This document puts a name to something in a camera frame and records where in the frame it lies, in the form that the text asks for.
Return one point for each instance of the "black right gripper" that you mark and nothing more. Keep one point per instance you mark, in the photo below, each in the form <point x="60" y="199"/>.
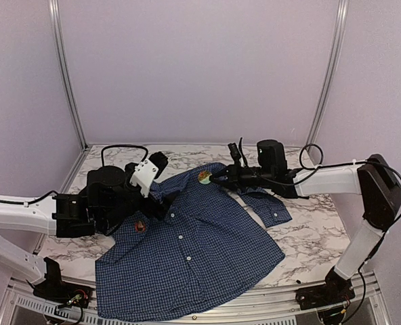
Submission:
<point x="234" y="176"/>

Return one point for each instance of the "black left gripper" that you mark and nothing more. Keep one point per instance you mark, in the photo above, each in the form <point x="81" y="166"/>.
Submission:
<point x="152" y="209"/>

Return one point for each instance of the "blue checked button shirt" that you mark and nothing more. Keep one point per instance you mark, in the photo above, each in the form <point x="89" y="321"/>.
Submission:
<point x="209" y="249"/>

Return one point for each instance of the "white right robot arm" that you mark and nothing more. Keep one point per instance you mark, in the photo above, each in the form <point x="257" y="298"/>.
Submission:
<point x="370" y="182"/>

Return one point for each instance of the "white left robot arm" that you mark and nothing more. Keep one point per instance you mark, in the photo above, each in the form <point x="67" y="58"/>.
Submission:
<point x="29" y="215"/>

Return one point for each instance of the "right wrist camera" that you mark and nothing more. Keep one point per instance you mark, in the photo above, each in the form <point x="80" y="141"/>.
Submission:
<point x="237" y="154"/>

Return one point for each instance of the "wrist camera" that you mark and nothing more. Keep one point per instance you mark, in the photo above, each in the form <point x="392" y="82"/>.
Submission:
<point x="237" y="154"/>
<point x="143" y="176"/>

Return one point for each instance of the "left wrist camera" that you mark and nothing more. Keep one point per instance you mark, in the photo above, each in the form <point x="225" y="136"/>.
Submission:
<point x="143" y="176"/>

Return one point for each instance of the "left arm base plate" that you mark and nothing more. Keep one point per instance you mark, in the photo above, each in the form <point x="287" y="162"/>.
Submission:
<point x="53" y="287"/>

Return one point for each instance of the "aluminium front rail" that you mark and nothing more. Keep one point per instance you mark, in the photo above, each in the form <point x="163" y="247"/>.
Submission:
<point x="265" y="304"/>

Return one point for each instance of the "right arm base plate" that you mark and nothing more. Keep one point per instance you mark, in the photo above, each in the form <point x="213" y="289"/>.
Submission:
<point x="335" y="290"/>

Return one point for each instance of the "left aluminium frame post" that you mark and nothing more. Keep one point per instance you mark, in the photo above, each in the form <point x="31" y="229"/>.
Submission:
<point x="56" y="24"/>

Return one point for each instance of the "aluminium frame post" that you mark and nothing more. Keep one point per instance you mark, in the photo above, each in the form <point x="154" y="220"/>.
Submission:
<point x="331" y="68"/>
<point x="56" y="24"/>

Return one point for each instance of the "right aluminium frame post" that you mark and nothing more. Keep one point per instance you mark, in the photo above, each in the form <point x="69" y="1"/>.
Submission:
<point x="331" y="68"/>

